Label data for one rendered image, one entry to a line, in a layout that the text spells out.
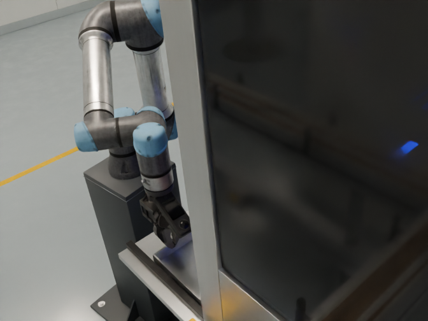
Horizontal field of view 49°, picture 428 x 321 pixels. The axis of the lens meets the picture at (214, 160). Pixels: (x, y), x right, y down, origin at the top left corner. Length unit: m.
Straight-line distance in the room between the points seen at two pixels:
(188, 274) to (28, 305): 1.40
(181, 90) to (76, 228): 2.23
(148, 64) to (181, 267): 0.62
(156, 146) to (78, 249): 1.69
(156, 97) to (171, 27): 0.97
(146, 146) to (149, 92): 0.52
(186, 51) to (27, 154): 3.05
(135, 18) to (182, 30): 0.80
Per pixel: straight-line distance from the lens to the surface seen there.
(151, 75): 1.49
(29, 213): 3.03
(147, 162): 1.06
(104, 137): 1.15
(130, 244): 1.31
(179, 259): 1.27
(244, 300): 0.79
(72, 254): 2.66
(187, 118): 0.64
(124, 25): 1.38
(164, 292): 1.21
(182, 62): 0.60
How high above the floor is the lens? 1.81
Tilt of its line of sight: 36 degrees down
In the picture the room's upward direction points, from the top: 5 degrees counter-clockwise
